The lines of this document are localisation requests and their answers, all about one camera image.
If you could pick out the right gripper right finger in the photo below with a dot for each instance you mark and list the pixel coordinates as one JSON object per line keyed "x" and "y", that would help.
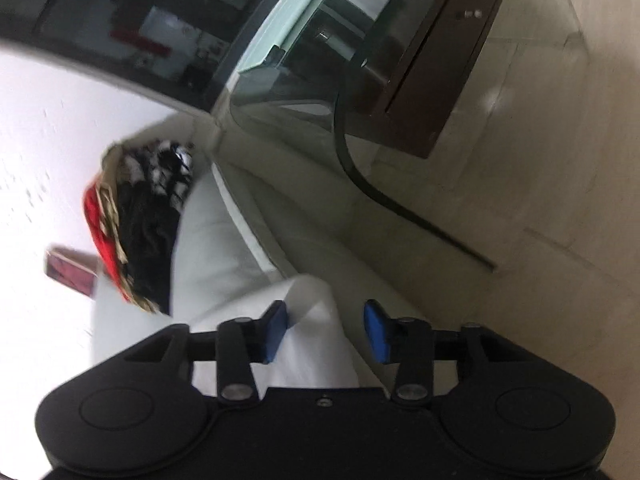
{"x": 378, "y": 326}

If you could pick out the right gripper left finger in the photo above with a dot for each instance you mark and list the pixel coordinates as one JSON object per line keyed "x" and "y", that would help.
{"x": 272, "y": 327}

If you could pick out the white t-shirt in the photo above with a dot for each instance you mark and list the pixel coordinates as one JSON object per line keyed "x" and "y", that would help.
{"x": 314, "y": 352}

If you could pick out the grey sofa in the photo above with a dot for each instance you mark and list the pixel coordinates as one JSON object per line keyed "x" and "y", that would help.
{"x": 238, "y": 235}

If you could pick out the black folded garment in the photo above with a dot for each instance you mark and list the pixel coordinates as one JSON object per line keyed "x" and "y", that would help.
{"x": 153, "y": 183}

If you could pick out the red folded garment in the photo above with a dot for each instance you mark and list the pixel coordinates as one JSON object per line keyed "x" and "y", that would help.
{"x": 105, "y": 244}

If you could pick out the tan folded garment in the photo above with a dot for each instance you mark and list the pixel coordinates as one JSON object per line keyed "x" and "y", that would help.
{"x": 106, "y": 192}

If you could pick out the dark glass side table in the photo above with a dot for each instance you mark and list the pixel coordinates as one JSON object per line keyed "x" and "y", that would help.
{"x": 351, "y": 75}

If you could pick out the dark window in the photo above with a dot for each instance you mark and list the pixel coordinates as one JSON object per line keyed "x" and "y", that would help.
{"x": 184, "y": 50}

